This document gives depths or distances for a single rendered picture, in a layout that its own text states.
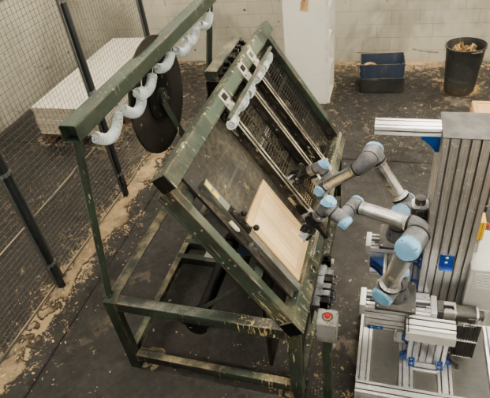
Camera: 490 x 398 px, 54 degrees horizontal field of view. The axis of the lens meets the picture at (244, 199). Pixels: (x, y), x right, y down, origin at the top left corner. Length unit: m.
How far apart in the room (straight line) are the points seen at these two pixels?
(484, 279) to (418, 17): 5.55
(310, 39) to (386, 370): 4.39
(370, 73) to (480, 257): 4.54
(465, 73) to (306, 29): 2.17
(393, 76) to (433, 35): 1.17
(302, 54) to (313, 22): 0.45
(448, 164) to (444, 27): 5.65
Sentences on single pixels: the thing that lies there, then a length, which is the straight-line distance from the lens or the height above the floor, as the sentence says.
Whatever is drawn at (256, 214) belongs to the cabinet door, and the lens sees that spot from 3.05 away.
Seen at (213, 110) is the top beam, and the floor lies 1.91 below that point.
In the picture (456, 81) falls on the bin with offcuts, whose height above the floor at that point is 0.22.
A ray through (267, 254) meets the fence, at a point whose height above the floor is 1.19.
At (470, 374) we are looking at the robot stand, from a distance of 3.77.
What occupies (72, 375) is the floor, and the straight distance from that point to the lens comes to 4.29.
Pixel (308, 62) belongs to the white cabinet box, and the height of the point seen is 0.61.
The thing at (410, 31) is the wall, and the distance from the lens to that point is 8.05.
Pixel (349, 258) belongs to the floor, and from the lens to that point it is 4.60.
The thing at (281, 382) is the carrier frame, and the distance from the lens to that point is 3.63.
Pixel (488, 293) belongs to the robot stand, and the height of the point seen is 1.06.
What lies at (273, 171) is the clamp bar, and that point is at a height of 1.36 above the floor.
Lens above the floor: 3.30
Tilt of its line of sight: 38 degrees down
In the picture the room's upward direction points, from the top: 8 degrees counter-clockwise
